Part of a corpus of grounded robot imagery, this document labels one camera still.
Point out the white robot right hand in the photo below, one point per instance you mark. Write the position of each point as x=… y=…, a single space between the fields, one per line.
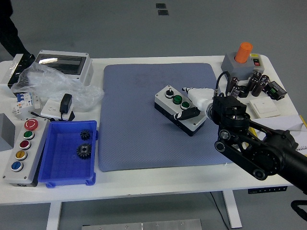
x=201 y=97

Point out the three-button grey control box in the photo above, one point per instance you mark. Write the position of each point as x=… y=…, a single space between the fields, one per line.
x=163 y=103

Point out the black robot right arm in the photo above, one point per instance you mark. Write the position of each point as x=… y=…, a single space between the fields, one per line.
x=235 y=112

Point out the five-button grey control box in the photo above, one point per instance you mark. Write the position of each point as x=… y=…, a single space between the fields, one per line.
x=33 y=148

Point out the black cylindrical capacitor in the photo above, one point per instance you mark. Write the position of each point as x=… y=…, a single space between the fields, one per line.
x=251 y=84
x=264 y=79
x=237 y=91
x=234 y=83
x=257 y=88
x=256 y=75

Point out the grey square block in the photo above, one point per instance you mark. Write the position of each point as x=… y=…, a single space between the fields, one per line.
x=230 y=67

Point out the black round holder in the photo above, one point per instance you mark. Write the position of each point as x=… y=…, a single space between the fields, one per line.
x=244 y=92

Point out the orange cylinder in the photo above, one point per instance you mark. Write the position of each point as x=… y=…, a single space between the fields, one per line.
x=243 y=52

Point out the blue-grey padded mat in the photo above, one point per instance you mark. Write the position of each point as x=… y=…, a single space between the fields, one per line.
x=134 y=119

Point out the black module with green terminal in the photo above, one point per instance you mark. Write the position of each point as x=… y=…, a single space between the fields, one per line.
x=275 y=90

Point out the white yellow-edged carton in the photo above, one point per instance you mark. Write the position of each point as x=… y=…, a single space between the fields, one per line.
x=283 y=122

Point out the dark floor plate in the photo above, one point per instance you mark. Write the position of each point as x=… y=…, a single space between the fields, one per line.
x=163 y=13
x=160 y=5

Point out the black table control panel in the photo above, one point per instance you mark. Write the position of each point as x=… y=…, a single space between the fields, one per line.
x=266 y=189

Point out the white table leg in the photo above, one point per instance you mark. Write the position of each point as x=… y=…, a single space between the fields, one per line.
x=232 y=210
x=54 y=215

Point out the small black gear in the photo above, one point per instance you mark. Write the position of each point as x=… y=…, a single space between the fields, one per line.
x=85 y=134

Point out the large black gear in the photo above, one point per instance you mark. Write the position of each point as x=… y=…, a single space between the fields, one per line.
x=84 y=151

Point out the black power adapter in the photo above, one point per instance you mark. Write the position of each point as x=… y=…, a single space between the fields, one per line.
x=65 y=103

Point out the black looped tube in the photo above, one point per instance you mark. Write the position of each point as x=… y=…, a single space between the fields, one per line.
x=296 y=208

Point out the clear crumpled plastic bag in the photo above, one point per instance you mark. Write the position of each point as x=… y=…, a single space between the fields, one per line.
x=48 y=81

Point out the blue plastic bin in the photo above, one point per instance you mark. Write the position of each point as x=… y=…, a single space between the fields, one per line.
x=62 y=167

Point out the white blue circuit breaker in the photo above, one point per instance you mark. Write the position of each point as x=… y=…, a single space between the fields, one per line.
x=24 y=100

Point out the glossy black door device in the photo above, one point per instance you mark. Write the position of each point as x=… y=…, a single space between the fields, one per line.
x=22 y=65

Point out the white packaging box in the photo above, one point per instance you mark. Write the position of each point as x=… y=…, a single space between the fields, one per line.
x=4 y=79

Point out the grey metal box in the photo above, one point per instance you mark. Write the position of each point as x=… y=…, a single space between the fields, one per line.
x=6 y=131

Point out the person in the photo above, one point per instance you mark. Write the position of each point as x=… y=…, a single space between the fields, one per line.
x=9 y=28

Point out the white wall switch panel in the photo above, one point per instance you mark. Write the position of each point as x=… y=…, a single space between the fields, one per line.
x=263 y=107

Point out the white green-red push switch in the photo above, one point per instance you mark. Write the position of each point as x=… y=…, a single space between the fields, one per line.
x=257 y=62

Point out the grey enclosure with clear lid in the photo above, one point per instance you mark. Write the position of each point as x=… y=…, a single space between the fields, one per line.
x=62 y=62

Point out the white wall socket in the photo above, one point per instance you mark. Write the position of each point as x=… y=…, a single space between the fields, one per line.
x=51 y=109

